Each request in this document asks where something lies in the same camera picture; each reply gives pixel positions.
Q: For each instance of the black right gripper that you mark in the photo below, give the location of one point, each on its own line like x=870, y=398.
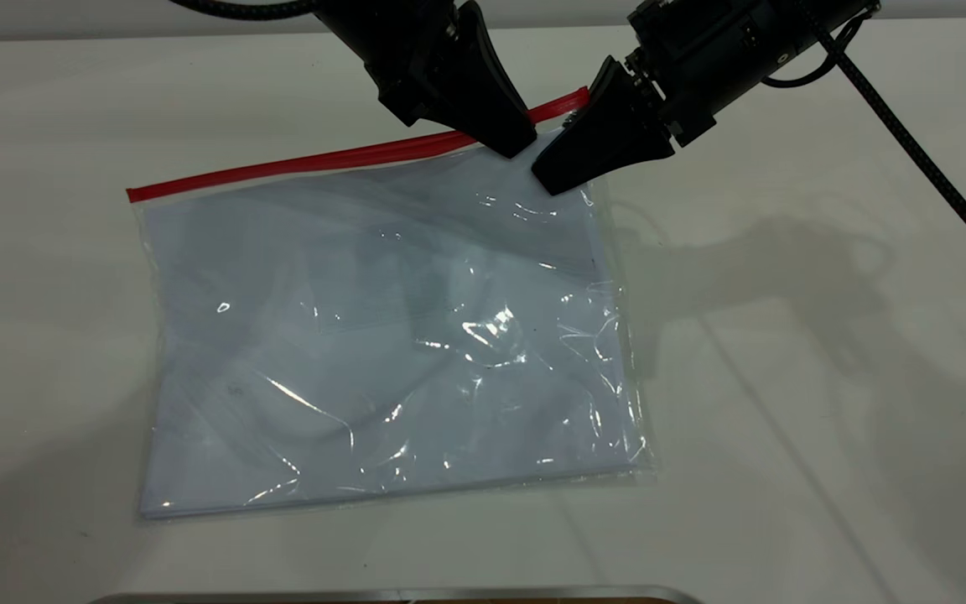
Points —
x=709, y=59

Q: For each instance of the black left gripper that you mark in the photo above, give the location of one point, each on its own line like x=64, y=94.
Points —
x=403, y=50

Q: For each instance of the clear bag with red zipper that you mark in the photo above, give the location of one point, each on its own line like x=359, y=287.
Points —
x=349, y=352

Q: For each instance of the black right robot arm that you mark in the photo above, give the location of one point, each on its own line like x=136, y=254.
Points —
x=827, y=17

